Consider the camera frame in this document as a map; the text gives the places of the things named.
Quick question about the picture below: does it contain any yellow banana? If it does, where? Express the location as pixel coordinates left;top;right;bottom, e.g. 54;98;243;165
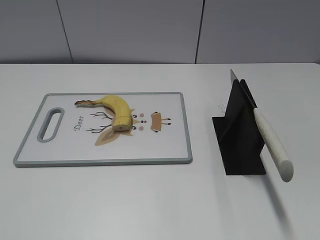
74;94;131;118

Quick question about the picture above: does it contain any white deer cutting board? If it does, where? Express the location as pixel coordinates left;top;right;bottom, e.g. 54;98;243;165
13;92;193;168

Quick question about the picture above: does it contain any white-handled kitchen knife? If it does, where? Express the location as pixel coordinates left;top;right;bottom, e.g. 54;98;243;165
240;82;294;183

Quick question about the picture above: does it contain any black knife stand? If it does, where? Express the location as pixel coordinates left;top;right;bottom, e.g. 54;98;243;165
212;79;266;176

